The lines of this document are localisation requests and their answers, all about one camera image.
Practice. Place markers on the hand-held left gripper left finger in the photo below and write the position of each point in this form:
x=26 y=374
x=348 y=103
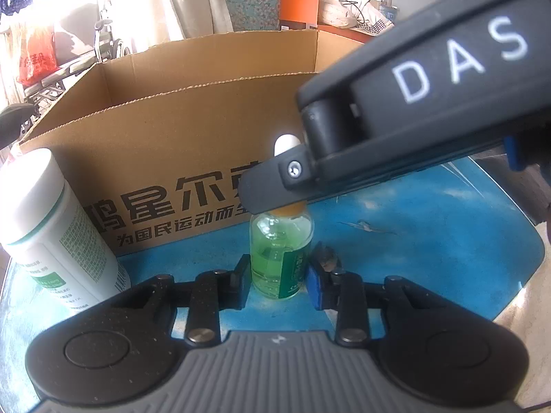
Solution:
x=243 y=279

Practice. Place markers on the brown cardboard box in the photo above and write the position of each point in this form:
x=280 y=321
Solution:
x=172 y=146

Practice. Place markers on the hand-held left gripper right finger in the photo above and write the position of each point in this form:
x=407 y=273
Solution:
x=314 y=288

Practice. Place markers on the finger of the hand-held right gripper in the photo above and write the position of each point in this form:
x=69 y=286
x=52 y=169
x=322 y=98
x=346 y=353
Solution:
x=271 y=185

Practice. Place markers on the wheelchair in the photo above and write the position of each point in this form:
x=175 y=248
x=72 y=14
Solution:
x=107 y=38

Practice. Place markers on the orange appliance carton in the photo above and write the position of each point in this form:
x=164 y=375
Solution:
x=299 y=4

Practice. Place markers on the beige cloth hat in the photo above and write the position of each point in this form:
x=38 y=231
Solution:
x=344 y=10

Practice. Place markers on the white pill bottle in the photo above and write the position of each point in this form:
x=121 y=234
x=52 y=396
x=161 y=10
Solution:
x=47 y=232

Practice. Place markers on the green dropper bottle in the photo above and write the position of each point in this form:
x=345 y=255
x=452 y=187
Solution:
x=275 y=258

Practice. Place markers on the grey curtain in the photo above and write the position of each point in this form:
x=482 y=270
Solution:
x=198 y=0

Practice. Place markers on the red plastic bag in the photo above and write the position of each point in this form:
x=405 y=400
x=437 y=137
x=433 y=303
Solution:
x=36 y=60

